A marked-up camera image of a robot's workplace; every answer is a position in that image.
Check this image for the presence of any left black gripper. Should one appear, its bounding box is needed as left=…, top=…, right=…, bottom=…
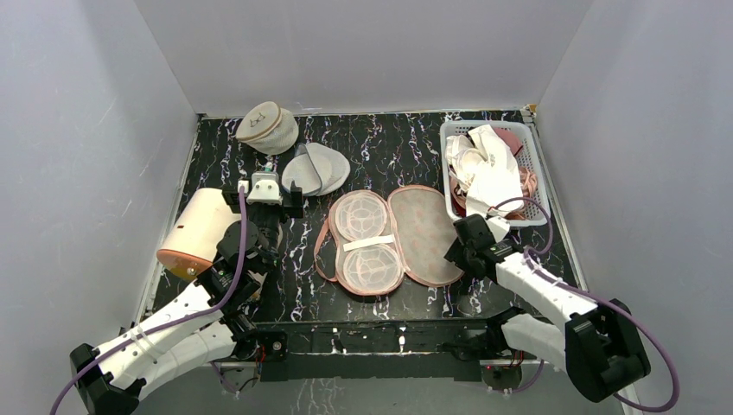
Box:
left=227, top=182, right=302, bottom=272

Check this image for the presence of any white bra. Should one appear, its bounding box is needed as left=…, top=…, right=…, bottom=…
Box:
left=444, top=135, right=474, bottom=186
left=466, top=124, right=524, bottom=217

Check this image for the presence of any peach floral mesh laundry bag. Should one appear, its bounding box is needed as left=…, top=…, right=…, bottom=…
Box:
left=314, top=185, right=463, bottom=297

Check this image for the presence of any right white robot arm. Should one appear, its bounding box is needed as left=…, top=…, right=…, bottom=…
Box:
left=444, top=214, right=651, bottom=402

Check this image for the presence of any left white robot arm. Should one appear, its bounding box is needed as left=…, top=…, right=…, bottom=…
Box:
left=70, top=172, right=303, bottom=414

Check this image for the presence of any white bra in basket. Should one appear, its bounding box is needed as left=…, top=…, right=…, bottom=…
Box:
left=444, top=135, right=474, bottom=186

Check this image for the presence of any white plastic basket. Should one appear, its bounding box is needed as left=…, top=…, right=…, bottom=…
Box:
left=440, top=120, right=551, bottom=228

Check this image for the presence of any pink satin garment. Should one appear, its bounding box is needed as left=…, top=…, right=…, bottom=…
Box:
left=446, top=131, right=538, bottom=220

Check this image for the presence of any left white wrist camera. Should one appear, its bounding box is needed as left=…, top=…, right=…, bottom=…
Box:
left=238, top=171, right=284, bottom=206

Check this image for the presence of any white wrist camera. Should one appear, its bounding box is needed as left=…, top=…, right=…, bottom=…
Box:
left=238, top=171, right=284, bottom=206
left=486, top=215, right=511, bottom=242

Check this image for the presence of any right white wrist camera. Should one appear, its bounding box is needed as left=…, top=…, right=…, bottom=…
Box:
left=486, top=215, right=511, bottom=242

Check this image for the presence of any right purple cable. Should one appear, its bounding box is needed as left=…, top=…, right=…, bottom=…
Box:
left=492, top=196, right=681, bottom=413

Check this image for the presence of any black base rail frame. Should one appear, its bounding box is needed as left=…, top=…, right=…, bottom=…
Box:
left=114, top=317, right=539, bottom=385

